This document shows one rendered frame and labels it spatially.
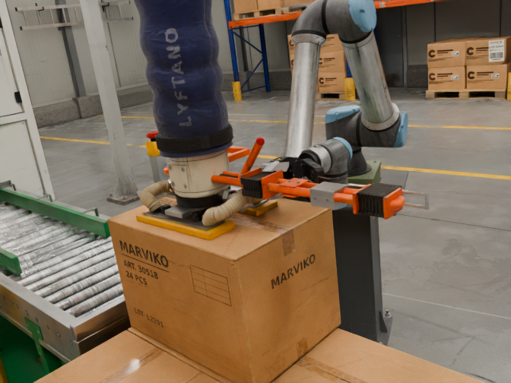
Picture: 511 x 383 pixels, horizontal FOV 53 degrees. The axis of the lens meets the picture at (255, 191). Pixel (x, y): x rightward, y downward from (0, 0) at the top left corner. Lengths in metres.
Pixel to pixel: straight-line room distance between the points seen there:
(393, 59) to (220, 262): 9.38
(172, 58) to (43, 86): 10.35
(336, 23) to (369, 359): 1.03
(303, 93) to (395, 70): 8.85
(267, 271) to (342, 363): 0.37
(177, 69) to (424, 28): 9.04
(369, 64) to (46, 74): 10.26
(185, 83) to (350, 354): 0.90
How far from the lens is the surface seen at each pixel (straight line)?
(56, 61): 11.90
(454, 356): 2.54
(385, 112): 2.06
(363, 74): 1.89
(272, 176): 1.35
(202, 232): 1.41
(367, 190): 1.18
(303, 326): 1.55
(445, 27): 10.15
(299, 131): 1.68
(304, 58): 1.74
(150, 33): 1.44
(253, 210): 1.52
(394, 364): 1.56
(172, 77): 1.42
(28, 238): 3.05
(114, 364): 1.74
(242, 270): 1.29
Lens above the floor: 1.48
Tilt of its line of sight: 18 degrees down
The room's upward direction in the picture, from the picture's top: 7 degrees counter-clockwise
